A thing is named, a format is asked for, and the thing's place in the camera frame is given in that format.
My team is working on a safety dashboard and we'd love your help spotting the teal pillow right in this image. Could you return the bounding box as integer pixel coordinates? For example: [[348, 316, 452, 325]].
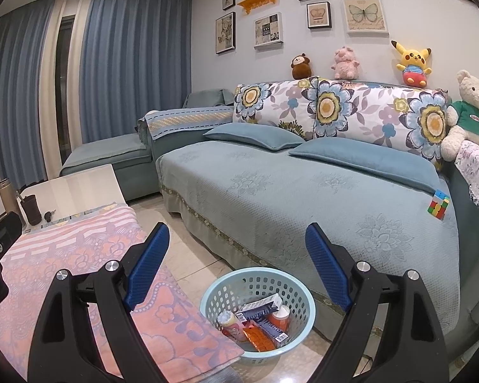
[[289, 138, 440, 194]]

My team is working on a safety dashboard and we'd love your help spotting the teal pillow left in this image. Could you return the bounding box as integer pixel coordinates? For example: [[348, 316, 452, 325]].
[[204, 123, 304, 151]]

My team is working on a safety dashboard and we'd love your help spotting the pink white tube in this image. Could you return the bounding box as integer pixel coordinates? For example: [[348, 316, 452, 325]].
[[217, 310, 247, 343]]

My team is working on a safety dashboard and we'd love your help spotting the pink pig plush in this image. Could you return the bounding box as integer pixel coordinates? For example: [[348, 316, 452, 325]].
[[331, 46, 360, 80]]

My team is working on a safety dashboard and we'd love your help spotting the orange paper cup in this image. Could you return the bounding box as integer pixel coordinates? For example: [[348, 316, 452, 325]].
[[268, 304, 291, 332]]

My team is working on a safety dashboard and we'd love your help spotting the floral cushion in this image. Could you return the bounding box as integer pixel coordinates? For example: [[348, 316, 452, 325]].
[[308, 77, 450, 169], [232, 76, 319, 140]]

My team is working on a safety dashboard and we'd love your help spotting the blue curtain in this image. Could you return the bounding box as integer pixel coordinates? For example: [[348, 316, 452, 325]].
[[79, 0, 193, 143], [0, 0, 55, 189]]

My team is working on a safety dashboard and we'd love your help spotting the yellow pikachu plush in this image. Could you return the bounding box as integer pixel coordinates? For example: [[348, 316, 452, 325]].
[[391, 41, 432, 88]]

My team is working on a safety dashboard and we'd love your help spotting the blue curtain left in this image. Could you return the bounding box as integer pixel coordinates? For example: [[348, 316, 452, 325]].
[[0, 0, 55, 189]]

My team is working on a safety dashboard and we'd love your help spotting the small black picture frame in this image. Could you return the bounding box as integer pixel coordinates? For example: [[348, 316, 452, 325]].
[[221, 0, 235, 11]]

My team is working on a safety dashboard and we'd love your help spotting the orange snack wrapper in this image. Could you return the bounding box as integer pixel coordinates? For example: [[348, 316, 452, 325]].
[[243, 323, 276, 353]]

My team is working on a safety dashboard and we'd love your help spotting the bronze thermos bottle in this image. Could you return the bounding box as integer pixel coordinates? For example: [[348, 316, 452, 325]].
[[0, 178, 25, 226]]

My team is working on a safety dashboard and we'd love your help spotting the floral cushion left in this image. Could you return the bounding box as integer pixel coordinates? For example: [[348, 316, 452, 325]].
[[232, 76, 319, 140]]

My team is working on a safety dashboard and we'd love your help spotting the floral cushion right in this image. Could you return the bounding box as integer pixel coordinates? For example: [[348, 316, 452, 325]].
[[308, 77, 450, 169]]

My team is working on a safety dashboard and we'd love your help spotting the collage picture frame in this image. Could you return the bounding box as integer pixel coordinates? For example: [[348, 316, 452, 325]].
[[253, 12, 284, 49]]

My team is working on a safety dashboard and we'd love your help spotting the butterfly picture frame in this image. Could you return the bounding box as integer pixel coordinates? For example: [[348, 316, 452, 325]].
[[343, 0, 388, 35]]

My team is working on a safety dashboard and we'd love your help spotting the teal pillow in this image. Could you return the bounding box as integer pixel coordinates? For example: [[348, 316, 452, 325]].
[[289, 138, 440, 194], [204, 123, 304, 151]]

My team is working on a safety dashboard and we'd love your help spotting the black car key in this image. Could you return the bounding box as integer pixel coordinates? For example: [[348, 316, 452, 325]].
[[44, 210, 56, 223]]

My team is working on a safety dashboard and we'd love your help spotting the pink patterned table cloth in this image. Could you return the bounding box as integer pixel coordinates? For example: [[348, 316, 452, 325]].
[[0, 202, 246, 383]]

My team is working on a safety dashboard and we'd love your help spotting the striped armrest cover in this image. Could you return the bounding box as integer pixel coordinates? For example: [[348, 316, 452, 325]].
[[137, 106, 233, 144]]

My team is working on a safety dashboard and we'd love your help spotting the dark brown cup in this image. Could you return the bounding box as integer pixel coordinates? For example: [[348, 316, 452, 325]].
[[20, 195, 43, 226]]

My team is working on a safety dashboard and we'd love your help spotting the white coffee table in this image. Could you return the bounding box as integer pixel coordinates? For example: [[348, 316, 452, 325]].
[[20, 164, 126, 227]]

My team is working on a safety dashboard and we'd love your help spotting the white teddy bear plush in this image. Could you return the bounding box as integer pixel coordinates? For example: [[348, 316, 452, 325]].
[[440, 70, 479, 162]]

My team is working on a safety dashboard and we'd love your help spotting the black tall picture frame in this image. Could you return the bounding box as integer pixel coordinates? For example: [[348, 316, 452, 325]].
[[214, 12, 236, 55]]

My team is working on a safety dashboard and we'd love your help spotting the brown monkey plush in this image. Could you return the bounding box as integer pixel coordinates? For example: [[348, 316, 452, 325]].
[[291, 53, 312, 79]]

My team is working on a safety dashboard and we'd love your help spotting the colourful puzzle cube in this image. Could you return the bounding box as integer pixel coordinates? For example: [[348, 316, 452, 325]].
[[427, 190, 451, 221]]

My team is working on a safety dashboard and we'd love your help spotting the light blue trash basket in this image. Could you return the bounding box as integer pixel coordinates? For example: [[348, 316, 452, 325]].
[[200, 267, 316, 366]]

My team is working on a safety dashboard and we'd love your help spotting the blue white milk carton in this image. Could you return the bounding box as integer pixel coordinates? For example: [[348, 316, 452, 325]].
[[235, 293, 283, 323]]

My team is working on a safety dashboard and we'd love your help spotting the teal fabric sofa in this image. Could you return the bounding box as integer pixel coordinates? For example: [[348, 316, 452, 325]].
[[61, 90, 479, 355]]

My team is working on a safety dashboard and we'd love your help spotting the orange wall shelf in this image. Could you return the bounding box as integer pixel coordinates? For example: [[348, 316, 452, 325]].
[[238, 0, 277, 15]]

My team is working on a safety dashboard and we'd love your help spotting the small crown picture frame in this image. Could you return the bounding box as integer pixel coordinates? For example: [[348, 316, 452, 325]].
[[306, 2, 332, 29]]

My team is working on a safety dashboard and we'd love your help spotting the blue curtain right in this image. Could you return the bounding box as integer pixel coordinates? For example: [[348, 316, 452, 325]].
[[79, 0, 193, 143]]

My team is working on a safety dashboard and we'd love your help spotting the cream sheer curtain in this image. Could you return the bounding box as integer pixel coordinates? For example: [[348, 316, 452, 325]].
[[38, 0, 95, 180]]

